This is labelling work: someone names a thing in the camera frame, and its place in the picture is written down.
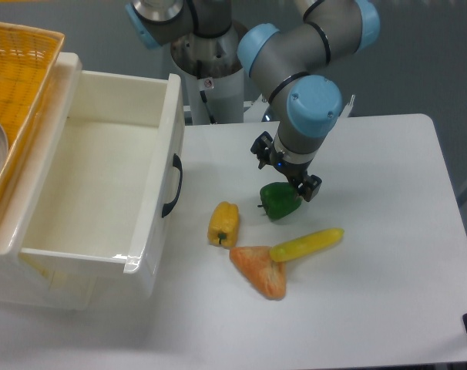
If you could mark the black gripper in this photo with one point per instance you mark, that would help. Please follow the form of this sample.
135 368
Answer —
293 165

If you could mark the green bell pepper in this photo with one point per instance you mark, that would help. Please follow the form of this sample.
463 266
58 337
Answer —
279 199

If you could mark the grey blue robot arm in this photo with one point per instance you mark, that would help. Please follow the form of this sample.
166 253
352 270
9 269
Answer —
282 65

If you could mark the yellow bell pepper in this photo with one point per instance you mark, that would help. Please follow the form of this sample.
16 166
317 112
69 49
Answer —
224 225

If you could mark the orange triangular bread slice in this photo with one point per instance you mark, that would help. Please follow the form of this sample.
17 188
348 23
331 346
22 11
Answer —
256 265

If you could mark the white open drawer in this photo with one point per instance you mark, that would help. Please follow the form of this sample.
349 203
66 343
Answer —
99 211

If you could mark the yellow woven plastic basket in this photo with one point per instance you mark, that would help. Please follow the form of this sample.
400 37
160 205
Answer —
27 58

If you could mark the white drawer cabinet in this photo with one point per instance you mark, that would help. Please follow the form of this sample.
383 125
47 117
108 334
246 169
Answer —
23 280

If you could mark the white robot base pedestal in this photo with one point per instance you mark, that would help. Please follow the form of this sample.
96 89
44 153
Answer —
213 76

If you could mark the black drawer handle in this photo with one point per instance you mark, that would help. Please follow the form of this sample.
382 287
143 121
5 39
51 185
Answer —
175 186

